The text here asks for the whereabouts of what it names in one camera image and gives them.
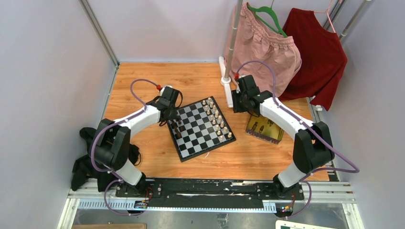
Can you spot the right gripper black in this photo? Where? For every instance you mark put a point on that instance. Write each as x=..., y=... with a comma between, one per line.
x=237, y=108

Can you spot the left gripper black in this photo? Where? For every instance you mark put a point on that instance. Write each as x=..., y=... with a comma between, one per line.
x=173, y=115

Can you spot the yellow transparent piece tray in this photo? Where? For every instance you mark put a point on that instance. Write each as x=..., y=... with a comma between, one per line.
x=275, y=135

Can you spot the dark chess piece cluster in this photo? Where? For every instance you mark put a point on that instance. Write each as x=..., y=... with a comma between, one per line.
x=177, y=127

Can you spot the black white chess board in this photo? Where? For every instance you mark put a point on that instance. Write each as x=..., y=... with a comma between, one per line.
x=192, y=143

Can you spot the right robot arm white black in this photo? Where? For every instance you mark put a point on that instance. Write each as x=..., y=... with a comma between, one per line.
x=312, y=141

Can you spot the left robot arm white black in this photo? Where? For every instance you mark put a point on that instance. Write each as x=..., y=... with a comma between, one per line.
x=110, y=148

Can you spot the dark chess pieces in tray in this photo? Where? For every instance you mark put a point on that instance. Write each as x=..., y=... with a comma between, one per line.
x=262, y=127

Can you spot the row of light chess pieces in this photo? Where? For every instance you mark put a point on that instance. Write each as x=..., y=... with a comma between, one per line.
x=214, y=122

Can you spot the white clothes rack stand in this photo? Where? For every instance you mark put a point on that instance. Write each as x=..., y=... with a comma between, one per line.
x=226, y=63

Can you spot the pink hanging shorts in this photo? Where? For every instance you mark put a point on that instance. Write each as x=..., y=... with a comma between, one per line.
x=272, y=59

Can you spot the dark red hanging shirt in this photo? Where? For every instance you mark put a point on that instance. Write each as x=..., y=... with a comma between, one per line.
x=323, y=59

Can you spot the black cloth heap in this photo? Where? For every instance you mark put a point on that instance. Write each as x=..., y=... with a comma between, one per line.
x=83, y=169

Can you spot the pink clothes hanger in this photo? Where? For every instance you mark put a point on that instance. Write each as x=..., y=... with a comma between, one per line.
x=328, y=23

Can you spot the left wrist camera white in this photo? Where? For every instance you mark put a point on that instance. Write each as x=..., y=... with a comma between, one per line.
x=160, y=87

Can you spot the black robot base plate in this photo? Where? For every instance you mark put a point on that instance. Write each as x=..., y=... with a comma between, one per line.
x=215, y=195

